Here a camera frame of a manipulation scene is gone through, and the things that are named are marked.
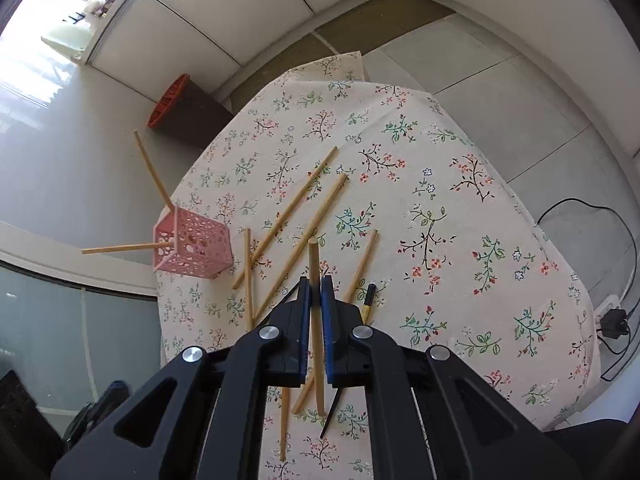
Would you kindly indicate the pink perforated utensil holder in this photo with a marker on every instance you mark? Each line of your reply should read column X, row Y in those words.
column 200, row 247

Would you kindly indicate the black wall hooks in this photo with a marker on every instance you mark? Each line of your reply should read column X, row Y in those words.
column 73, row 18

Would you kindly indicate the white kitchen cabinets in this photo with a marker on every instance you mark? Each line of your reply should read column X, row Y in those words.
column 225, row 15

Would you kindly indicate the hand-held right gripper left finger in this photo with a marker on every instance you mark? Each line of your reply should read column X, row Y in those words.
column 305, row 312

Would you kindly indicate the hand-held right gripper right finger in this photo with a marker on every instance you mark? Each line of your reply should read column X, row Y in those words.
column 326, row 312

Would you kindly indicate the frosted glass door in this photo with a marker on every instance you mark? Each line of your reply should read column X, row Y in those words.
column 50, row 335

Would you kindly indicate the white power strip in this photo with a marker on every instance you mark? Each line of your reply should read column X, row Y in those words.
column 602, row 307

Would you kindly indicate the brown floor mat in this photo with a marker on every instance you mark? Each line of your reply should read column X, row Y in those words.
column 270, row 67
column 385, row 17

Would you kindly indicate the floral tablecloth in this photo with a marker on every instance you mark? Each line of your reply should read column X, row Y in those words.
column 450, row 240

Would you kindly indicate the black power adapter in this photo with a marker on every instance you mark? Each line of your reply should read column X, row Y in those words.
column 616, row 324

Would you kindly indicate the dark object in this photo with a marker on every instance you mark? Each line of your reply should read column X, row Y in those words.
column 95, row 412
column 22, row 420

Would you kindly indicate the light green cutting board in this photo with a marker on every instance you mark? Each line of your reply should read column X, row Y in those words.
column 65, row 40

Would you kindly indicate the brown trash bin orange bag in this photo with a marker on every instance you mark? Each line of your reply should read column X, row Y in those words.
column 200, row 115

